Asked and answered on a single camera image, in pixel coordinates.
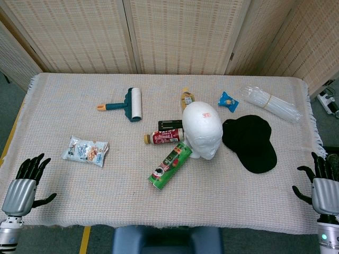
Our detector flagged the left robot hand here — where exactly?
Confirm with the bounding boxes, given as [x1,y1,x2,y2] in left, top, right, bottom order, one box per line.
[1,152,58,216]

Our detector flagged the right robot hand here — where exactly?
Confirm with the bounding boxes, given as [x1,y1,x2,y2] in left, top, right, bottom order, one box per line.
[292,151,339,215]

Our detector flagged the black baseball cap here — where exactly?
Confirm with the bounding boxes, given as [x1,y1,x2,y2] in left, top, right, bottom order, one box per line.
[221,114,278,175]

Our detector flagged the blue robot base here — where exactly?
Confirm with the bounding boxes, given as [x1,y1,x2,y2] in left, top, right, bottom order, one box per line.
[111,226,225,254]

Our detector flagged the white foam mannequin head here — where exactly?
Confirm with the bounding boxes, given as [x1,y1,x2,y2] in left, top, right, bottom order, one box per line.
[182,100,224,161]

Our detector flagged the white blue snack bag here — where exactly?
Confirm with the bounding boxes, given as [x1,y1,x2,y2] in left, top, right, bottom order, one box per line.
[61,135,110,168]

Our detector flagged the white woven tablecloth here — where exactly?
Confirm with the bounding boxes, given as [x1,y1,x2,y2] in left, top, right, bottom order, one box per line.
[0,72,327,235]

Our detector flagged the white device on floor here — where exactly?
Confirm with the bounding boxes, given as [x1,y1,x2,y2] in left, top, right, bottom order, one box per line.
[317,79,339,119]

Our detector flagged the clear plastic bag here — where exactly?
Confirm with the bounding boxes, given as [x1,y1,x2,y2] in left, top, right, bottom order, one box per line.
[240,84,302,123]

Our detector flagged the small blue snack packet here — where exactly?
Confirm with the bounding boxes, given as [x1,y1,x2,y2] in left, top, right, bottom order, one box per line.
[218,91,239,113]

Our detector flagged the teal lint roller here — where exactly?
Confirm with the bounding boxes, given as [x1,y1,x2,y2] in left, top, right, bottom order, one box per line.
[96,87,143,123]

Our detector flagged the green chips can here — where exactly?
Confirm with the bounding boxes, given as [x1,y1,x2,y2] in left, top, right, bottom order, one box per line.
[148,141,193,191]

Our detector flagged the red label drink bottle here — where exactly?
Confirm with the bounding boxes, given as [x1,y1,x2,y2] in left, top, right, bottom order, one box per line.
[144,128,185,145]

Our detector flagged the black rectangular case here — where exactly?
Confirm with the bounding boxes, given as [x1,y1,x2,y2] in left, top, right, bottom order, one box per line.
[158,120,183,131]

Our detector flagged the yellow tea bottle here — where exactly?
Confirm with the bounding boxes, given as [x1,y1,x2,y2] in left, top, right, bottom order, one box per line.
[181,88,196,111]

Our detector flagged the beige folding screen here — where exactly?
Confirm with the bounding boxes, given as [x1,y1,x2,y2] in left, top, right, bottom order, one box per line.
[0,0,339,98]

